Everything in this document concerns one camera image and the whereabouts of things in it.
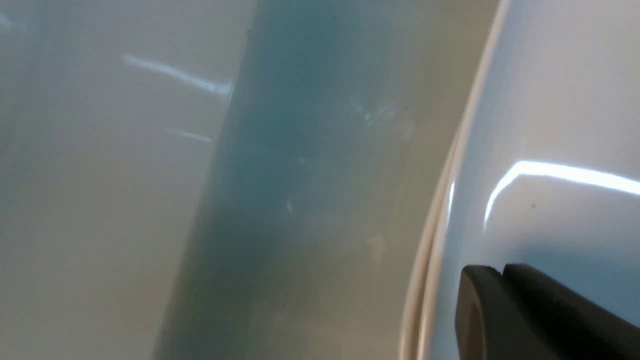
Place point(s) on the white square plate in bin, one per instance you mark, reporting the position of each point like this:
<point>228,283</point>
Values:
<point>415,329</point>

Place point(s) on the large white rice plate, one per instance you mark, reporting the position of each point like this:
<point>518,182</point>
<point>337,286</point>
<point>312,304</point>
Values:
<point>544,169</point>

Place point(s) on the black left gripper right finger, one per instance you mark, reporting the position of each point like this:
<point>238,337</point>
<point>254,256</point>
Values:
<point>575,315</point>

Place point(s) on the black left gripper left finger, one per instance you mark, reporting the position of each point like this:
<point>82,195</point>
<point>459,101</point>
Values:
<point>520,313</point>

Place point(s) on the large white plastic bin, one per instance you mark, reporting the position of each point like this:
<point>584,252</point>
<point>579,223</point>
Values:
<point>222,179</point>

